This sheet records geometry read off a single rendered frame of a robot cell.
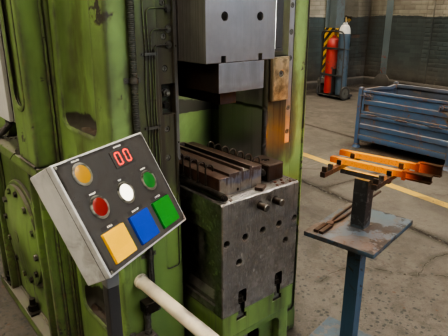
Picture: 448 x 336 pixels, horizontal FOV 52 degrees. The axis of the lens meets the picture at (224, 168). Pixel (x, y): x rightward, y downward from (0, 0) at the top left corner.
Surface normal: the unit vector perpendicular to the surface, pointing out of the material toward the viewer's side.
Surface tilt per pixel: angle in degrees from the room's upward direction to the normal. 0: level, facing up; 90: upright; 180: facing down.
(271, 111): 90
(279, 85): 90
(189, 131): 90
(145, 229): 60
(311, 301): 0
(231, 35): 90
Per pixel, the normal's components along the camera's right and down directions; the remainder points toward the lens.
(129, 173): 0.78, -0.36
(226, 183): 0.64, 0.25
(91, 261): -0.43, 0.29
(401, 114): -0.78, 0.18
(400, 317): 0.00, -0.95
